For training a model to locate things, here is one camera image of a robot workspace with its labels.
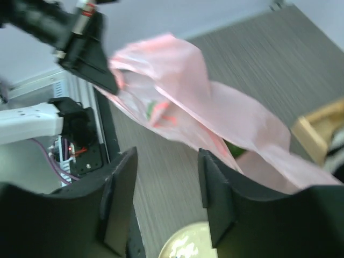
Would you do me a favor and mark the cream and blue plate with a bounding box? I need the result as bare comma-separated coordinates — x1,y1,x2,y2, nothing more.
158,221,218,258

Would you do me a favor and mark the pink plastic bag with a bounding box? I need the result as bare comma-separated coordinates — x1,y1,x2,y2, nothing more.
104,34,339,194

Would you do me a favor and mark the black white zebra garment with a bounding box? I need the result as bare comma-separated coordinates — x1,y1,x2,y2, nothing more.
324,128,343,174

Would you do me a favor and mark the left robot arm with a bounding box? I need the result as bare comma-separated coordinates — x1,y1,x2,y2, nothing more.
1,1,118,148

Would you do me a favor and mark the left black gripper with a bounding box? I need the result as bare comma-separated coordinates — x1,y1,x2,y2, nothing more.
56,12,118,95

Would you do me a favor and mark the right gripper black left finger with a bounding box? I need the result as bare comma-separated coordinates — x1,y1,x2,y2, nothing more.
1,148,138,257

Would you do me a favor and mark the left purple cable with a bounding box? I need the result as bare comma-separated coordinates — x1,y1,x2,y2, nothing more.
29,138,81,186

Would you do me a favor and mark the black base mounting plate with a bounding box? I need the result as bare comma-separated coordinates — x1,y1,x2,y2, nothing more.
69,87,120,178

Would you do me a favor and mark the wooden clothes rack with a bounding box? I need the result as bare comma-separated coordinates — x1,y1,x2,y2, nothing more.
291,98,343,166

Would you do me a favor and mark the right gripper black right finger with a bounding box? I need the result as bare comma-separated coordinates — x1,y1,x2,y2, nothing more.
198,149,343,257

